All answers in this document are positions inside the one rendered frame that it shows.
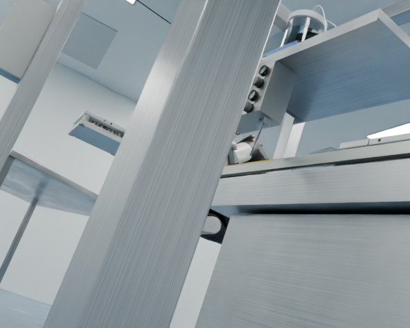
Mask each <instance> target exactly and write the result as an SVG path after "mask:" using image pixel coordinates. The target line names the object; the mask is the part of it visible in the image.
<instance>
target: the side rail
mask: <svg viewBox="0 0 410 328"><path fill-rule="evenodd" d="M409 156H410V141H402V142H397V143H388V144H379V145H374V146H365V147H360V148H352V149H346V150H337V151H332V152H324V153H319V154H310V155H305V156H296V157H287V158H282V159H274V160H269V161H261V162H256V163H246V164H241V165H233V166H227V167H224V168H223V171H222V174H221V177H226V176H237V175H244V174H256V173H262V172H273V171H285V170H291V169H302V168H309V167H320V166H326V165H338V164H345V163H356V162H362V161H373V160H380V159H391V158H397V157H409Z"/></svg>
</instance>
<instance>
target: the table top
mask: <svg viewBox="0 0 410 328"><path fill-rule="evenodd" d="M9 156H10V157H13V158H14V161H13V163H12V165H11V167H10V169H9V171H8V173H7V175H6V177H5V179H4V181H3V183H2V185H1V187H0V190H2V191H5V192H7V193H9V194H11V195H14V196H15V197H18V198H20V199H22V200H24V201H27V202H29V203H32V204H35V205H37V206H41V207H45V208H51V209H55V210H61V211H64V212H70V213H76V214H80V215H86V216H90V214H91V212H92V209H93V207H94V205H95V202H96V200H97V198H98V194H96V193H94V192H92V191H90V190H88V189H87V188H85V187H83V186H81V185H79V184H77V183H75V182H73V181H71V180H69V179H67V178H66V177H64V176H62V175H60V174H58V173H57V172H55V171H53V170H51V169H49V168H47V167H45V166H43V165H41V164H39V163H38V162H36V161H34V160H32V159H30V158H28V157H27V156H25V155H23V154H21V153H19V152H17V151H15V150H13V149H12V151H11V153H10V155H9Z"/></svg>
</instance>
